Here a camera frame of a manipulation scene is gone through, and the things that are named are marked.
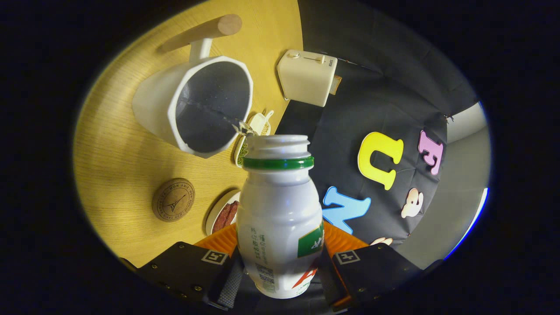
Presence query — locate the reddish brown sausage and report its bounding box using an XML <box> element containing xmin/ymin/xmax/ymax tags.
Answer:
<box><xmin>225</xmin><ymin>202</ymin><xmax>240</xmax><ymax>226</ymax></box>
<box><xmin>213</xmin><ymin>206</ymin><xmax>230</xmax><ymax>232</ymax></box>

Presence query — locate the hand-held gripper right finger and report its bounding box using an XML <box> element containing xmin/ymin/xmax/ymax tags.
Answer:
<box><xmin>317</xmin><ymin>221</ymin><xmax>425</xmax><ymax>312</ymax></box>

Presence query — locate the white divided condiment dish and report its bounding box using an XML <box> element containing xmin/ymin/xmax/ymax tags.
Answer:
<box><xmin>233</xmin><ymin>109</ymin><xmax>275</xmax><ymax>168</ymax></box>

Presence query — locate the white cup with wooden handle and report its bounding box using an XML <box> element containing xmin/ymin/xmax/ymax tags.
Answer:
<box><xmin>132</xmin><ymin>14</ymin><xmax>254</xmax><ymax>159</ymax></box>

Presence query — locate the black backdrop cloth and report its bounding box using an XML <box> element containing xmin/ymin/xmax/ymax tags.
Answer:
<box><xmin>273</xmin><ymin>0</ymin><xmax>480</xmax><ymax>267</ymax></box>

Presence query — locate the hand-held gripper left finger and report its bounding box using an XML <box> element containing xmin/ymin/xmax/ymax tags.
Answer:
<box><xmin>127</xmin><ymin>223</ymin><xmax>245</xmax><ymax>311</ymax></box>

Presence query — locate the cream toaster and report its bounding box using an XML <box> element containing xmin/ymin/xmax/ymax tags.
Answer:
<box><xmin>276</xmin><ymin>49</ymin><xmax>343</xmax><ymax>108</ymax></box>

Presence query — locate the wooden table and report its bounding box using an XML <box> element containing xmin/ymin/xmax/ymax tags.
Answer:
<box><xmin>72</xmin><ymin>0</ymin><xmax>305</xmax><ymax>268</ymax></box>

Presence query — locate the white juice bottle green ring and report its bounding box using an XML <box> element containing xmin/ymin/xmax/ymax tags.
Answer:
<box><xmin>236</xmin><ymin>134</ymin><xmax>325</xmax><ymax>299</ymax></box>

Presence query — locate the white round plate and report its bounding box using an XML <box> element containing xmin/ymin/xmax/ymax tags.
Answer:
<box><xmin>205</xmin><ymin>189</ymin><xmax>242</xmax><ymax>237</ymax></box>

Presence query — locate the round brown cork coaster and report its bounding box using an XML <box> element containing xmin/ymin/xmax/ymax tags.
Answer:
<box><xmin>152</xmin><ymin>178</ymin><xmax>196</xmax><ymax>222</ymax></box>

